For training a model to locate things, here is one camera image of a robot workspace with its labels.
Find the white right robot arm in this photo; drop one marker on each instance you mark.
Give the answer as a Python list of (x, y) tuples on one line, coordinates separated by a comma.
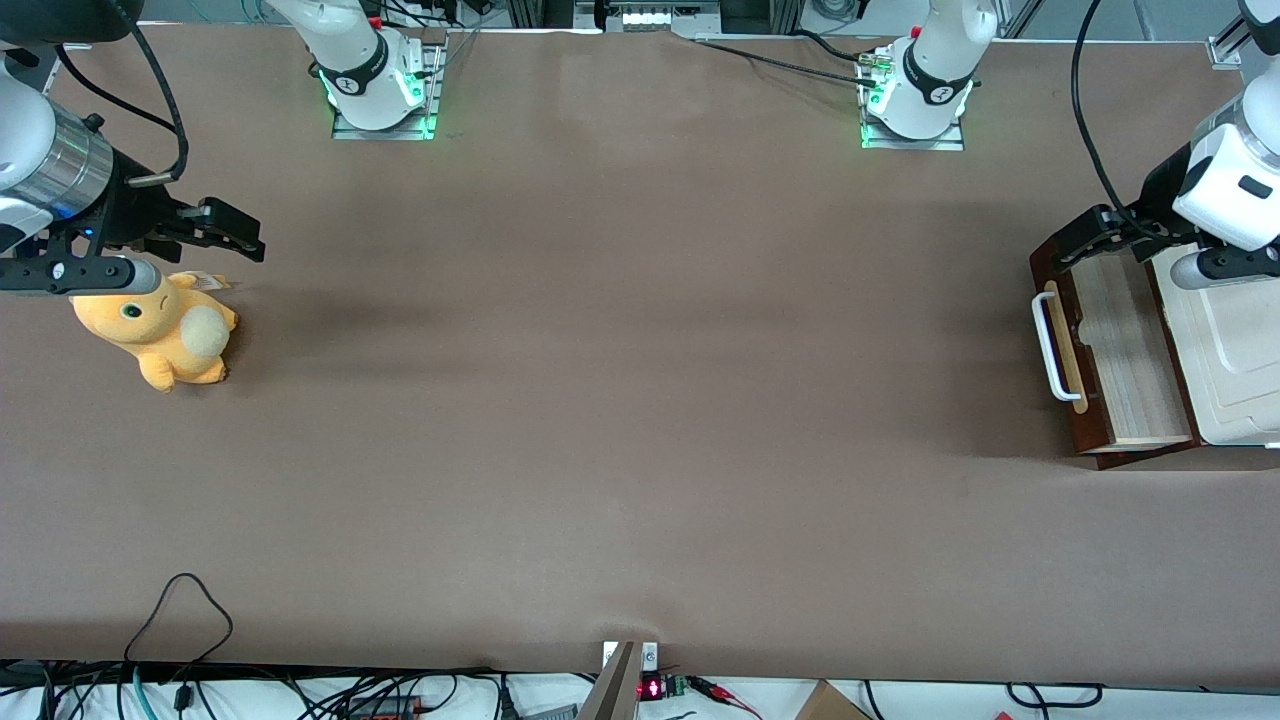
[(360, 60)]

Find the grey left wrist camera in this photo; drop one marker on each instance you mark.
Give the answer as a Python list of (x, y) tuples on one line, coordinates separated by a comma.
[(1195, 270)]

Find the black and orange box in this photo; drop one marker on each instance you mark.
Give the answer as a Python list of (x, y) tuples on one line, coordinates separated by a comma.
[(385, 708)]

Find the brown cardboard piece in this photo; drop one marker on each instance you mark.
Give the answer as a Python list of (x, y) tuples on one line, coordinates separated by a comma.
[(825, 705)]

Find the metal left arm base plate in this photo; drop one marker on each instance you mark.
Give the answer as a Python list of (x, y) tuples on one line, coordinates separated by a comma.
[(930, 144)]

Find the white drawer cabinet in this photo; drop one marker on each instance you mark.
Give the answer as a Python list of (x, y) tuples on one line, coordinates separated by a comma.
[(1240, 350)]

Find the red LED display module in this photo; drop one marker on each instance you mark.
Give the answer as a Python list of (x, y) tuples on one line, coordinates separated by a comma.
[(652, 688)]

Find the orange dragon plush toy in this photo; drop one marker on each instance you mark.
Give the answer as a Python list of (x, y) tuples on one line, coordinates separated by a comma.
[(170, 340)]

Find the brown camera stand post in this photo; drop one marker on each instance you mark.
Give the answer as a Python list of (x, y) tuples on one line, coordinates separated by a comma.
[(612, 690)]

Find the aluminium frame extrusion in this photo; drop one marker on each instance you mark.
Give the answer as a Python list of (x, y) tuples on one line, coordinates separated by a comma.
[(1225, 50)]

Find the dark wood drawer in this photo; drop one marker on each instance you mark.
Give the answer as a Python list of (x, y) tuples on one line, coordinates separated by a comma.
[(1130, 350)]

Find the red clip lead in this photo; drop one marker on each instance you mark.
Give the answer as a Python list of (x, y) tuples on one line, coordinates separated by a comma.
[(715, 688)]

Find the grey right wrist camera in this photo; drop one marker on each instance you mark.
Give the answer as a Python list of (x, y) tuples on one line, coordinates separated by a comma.
[(130, 275)]

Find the small white bracket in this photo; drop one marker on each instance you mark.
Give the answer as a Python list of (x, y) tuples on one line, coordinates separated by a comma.
[(610, 655), (650, 656)]

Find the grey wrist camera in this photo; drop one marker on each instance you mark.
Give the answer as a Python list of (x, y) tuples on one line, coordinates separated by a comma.
[(1195, 270), (130, 275)]

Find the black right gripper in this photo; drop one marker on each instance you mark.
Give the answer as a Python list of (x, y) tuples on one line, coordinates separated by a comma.
[(126, 214)]

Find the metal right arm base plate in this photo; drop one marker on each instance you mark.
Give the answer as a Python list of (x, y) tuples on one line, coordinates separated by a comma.
[(432, 90)]

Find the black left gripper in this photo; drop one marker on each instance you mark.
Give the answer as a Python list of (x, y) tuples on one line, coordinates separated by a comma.
[(1161, 198)]

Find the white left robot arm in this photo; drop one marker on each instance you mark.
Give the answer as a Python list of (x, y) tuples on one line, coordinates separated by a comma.
[(1235, 170)]

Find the lit rack device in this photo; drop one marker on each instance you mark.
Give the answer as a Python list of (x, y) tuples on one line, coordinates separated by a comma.
[(650, 15)]

